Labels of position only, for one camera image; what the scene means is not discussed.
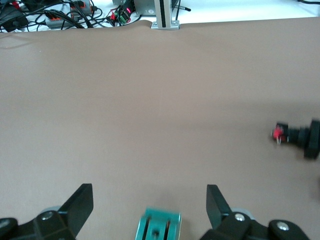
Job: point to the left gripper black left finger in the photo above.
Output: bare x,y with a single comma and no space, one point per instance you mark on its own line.
62,225

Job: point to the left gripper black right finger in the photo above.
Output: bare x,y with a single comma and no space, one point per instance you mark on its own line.
237,227

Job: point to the green load switch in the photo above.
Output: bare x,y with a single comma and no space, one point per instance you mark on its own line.
160,220

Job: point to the black button red contact block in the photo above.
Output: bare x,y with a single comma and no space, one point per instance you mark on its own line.
300,136

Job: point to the grey power brick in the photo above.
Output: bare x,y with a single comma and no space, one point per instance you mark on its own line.
53,23

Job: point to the black power adapter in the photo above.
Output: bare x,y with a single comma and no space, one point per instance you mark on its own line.
12,20

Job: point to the grey box orange connectors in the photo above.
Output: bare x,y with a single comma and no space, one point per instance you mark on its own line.
82,9

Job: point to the black module green terminals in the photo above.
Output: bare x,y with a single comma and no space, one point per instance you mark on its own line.
122,15

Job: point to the aluminium camera mount post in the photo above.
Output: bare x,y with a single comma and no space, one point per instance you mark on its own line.
162,15

